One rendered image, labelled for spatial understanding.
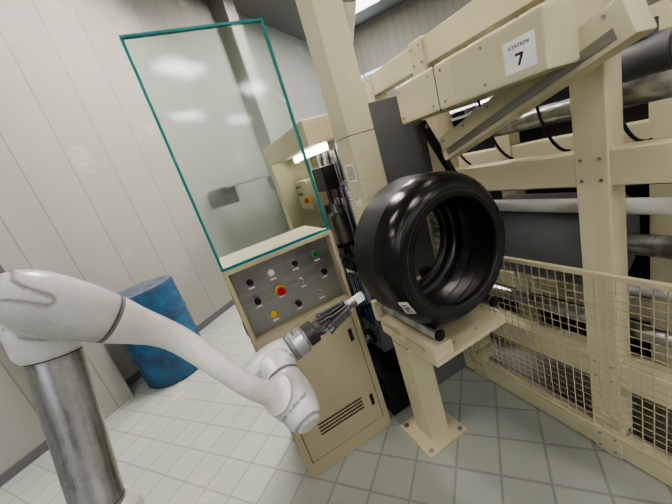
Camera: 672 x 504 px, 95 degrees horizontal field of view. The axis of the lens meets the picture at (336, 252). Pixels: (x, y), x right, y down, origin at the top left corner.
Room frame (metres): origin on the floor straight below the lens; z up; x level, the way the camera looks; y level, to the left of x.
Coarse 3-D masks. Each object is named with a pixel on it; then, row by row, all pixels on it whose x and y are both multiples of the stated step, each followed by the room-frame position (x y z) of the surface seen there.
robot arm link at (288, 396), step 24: (120, 312) 0.59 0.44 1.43; (144, 312) 0.63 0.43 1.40; (120, 336) 0.58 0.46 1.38; (144, 336) 0.61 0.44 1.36; (168, 336) 0.65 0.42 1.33; (192, 336) 0.67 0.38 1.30; (192, 360) 0.65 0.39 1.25; (216, 360) 0.65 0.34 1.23; (240, 384) 0.64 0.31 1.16; (264, 384) 0.66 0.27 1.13; (288, 384) 0.69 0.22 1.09; (264, 408) 0.69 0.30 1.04; (288, 408) 0.65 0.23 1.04; (312, 408) 0.66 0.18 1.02
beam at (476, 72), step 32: (576, 0) 0.87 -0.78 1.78; (512, 32) 0.90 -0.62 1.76; (544, 32) 0.83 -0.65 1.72; (576, 32) 0.87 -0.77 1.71; (448, 64) 1.11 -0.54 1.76; (480, 64) 1.00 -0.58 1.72; (544, 64) 0.83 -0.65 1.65; (416, 96) 1.28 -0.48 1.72; (448, 96) 1.13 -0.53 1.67; (480, 96) 1.05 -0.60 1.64
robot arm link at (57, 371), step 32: (32, 352) 0.59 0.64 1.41; (64, 352) 0.62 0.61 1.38; (32, 384) 0.59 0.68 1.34; (64, 384) 0.60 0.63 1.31; (64, 416) 0.58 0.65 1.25; (96, 416) 0.62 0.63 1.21; (64, 448) 0.56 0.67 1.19; (96, 448) 0.59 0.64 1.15; (64, 480) 0.55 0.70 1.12; (96, 480) 0.56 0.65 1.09
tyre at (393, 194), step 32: (384, 192) 1.11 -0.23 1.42; (416, 192) 0.98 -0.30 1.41; (448, 192) 0.99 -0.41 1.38; (480, 192) 1.04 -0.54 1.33; (384, 224) 0.97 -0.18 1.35; (416, 224) 0.93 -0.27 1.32; (448, 224) 1.31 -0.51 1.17; (480, 224) 1.20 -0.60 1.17; (384, 256) 0.93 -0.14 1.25; (448, 256) 1.29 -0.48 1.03; (480, 256) 1.18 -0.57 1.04; (384, 288) 0.95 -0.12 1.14; (416, 288) 0.91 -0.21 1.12; (448, 288) 1.21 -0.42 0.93; (480, 288) 1.02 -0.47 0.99; (416, 320) 0.96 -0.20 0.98; (448, 320) 0.96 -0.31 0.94
